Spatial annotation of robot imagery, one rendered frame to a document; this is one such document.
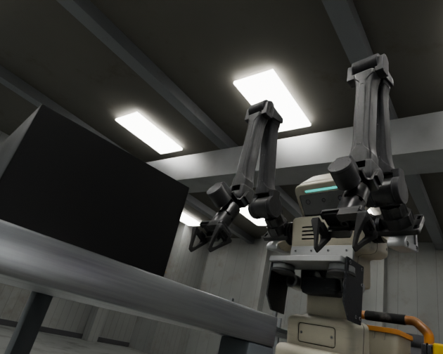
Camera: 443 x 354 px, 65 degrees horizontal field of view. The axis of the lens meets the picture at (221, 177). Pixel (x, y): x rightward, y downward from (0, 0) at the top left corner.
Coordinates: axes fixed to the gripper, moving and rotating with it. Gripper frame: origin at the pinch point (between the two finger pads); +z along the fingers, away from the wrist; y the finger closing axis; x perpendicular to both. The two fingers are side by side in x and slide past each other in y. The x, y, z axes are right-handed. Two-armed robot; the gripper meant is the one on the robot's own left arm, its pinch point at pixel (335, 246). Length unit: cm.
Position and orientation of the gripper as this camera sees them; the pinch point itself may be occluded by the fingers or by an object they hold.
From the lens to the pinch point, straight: 78.6
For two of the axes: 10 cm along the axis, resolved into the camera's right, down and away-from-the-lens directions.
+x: 5.3, 7.9, 3.2
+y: 6.9, -1.7, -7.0
